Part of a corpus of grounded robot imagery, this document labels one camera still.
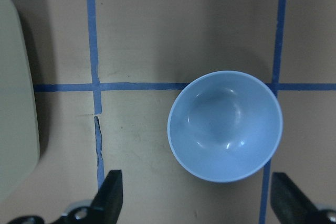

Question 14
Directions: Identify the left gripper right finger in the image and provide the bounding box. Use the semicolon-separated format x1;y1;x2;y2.
270;172;335;224

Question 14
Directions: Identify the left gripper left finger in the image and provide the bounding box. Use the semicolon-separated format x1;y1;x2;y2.
10;169;123;224

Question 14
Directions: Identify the blue bowl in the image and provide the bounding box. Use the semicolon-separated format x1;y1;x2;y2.
167;71;284;183

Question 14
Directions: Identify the cream silver toaster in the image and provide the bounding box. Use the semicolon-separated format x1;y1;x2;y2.
1;0;40;200

